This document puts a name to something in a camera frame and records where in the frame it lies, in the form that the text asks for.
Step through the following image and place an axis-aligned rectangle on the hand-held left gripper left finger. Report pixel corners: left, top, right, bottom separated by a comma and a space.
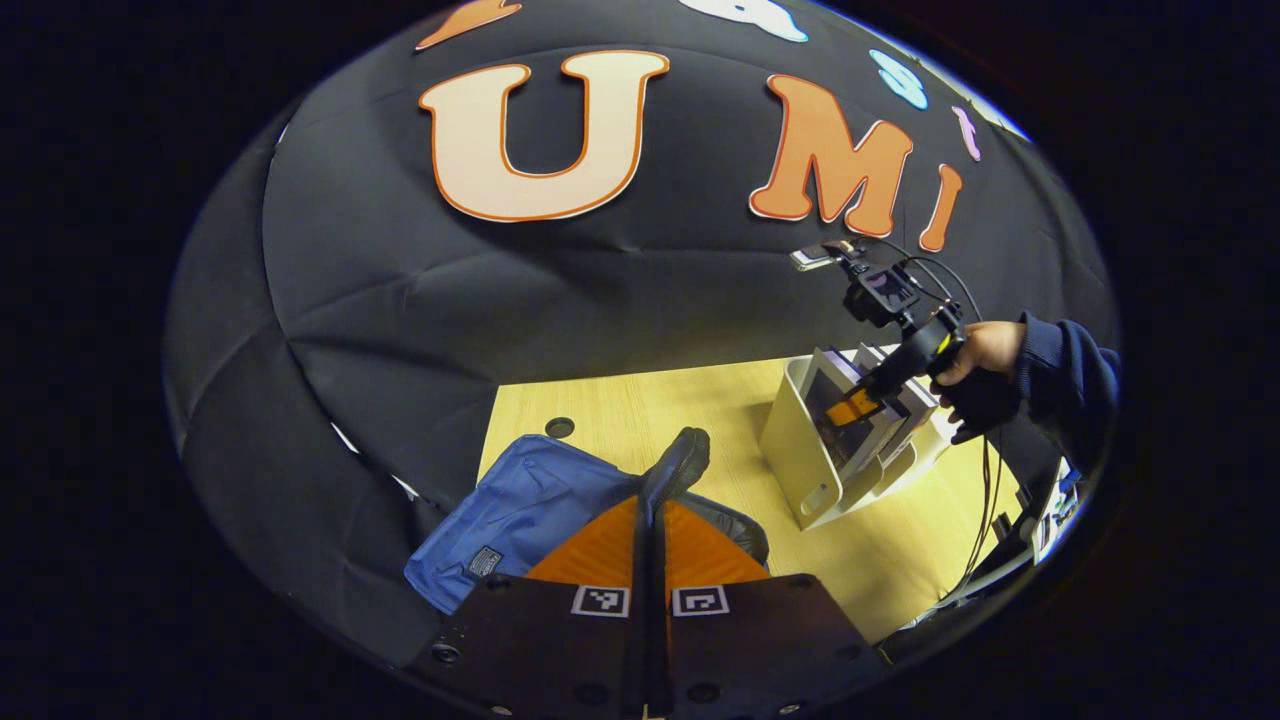
405, 495, 653, 719

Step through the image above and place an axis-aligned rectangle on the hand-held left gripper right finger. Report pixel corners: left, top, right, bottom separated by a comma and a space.
650, 497, 891, 719

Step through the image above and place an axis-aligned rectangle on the blue spine book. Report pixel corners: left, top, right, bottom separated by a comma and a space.
805, 348, 886, 481

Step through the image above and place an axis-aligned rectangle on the white bookshelf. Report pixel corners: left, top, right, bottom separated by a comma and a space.
758, 345, 951, 532

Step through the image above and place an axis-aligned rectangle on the blue schoolbag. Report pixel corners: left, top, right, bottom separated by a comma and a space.
404, 427, 772, 617

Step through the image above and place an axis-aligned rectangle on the blurred equipment pile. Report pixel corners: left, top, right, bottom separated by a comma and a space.
940, 455, 1091, 621

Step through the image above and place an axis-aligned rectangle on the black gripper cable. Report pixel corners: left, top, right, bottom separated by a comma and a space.
870, 235, 1006, 606

